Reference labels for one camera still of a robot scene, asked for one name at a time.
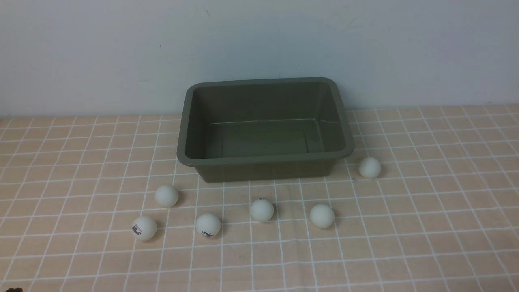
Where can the olive green plastic bin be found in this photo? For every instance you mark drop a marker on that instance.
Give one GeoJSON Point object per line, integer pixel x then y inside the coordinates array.
{"type": "Point", "coordinates": [264, 129]}

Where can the white ball with dark mark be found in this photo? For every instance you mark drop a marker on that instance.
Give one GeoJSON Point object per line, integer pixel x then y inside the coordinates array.
{"type": "Point", "coordinates": [261, 210]}

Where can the plain white ball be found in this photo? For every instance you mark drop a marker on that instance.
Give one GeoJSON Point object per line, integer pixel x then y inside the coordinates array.
{"type": "Point", "coordinates": [166, 196]}
{"type": "Point", "coordinates": [322, 216]}

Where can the white ball with logo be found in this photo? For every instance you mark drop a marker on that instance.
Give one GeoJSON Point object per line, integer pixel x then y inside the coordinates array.
{"type": "Point", "coordinates": [208, 225]}
{"type": "Point", "coordinates": [143, 228]}

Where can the checkered peach tablecloth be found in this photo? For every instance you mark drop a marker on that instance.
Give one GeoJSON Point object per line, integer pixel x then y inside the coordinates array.
{"type": "Point", "coordinates": [441, 216]}

